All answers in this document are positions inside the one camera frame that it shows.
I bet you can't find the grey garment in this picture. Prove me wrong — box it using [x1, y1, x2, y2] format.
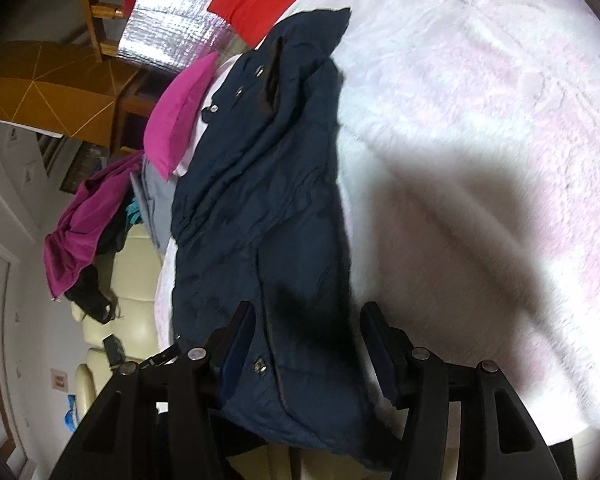
[130, 162, 176, 256]

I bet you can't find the magenta pillow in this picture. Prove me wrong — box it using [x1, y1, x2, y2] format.
[146, 52, 220, 181]

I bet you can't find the red pillow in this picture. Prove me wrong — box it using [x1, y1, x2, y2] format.
[207, 0, 333, 47]

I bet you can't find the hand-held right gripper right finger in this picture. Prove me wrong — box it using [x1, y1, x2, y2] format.
[360, 301, 566, 480]

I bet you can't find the cream leather sofa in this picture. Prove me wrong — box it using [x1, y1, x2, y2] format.
[72, 220, 301, 480]

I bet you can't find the silver foil insulation mat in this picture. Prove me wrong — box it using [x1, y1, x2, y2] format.
[117, 0, 243, 76]

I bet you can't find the navy blue padded jacket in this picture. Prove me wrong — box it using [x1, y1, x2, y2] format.
[170, 8, 396, 473]

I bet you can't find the magenta fleece jacket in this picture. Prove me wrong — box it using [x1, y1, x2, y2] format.
[43, 152, 143, 298]

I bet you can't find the black garment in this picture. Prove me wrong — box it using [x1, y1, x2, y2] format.
[65, 225, 131, 325]

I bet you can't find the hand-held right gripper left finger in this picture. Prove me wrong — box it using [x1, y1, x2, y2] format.
[47, 301, 257, 480]

